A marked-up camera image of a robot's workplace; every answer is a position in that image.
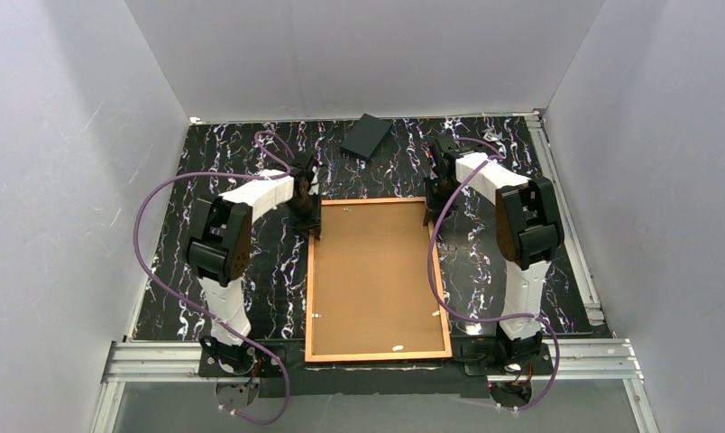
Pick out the black square block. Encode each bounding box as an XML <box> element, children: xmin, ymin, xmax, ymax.
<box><xmin>339</xmin><ymin>114</ymin><xmax>392</xmax><ymax>161</ymax></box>

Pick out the orange picture frame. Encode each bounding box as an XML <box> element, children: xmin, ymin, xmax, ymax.
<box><xmin>303</xmin><ymin>196</ymin><xmax>454</xmax><ymax>364</ymax></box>

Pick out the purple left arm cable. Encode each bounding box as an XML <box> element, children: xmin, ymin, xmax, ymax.
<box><xmin>133</xmin><ymin>130</ymin><xmax>292</xmax><ymax>427</ymax></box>

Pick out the brown cardboard backing board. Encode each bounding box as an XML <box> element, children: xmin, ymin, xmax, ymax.
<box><xmin>310</xmin><ymin>203</ymin><xmax>448</xmax><ymax>356</ymax></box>

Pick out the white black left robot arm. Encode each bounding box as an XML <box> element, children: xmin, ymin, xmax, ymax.
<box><xmin>185</xmin><ymin>152</ymin><xmax>322</xmax><ymax>376</ymax></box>

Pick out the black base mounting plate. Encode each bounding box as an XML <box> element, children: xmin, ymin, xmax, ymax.
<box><xmin>197</xmin><ymin>336</ymin><xmax>554</xmax><ymax>398</ymax></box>

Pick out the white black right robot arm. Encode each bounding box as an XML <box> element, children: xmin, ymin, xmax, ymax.
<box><xmin>425</xmin><ymin>135</ymin><xmax>564</xmax><ymax>369</ymax></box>

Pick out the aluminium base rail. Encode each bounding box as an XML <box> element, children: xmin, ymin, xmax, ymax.
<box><xmin>93</xmin><ymin>338</ymin><xmax>658</xmax><ymax>432</ymax></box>

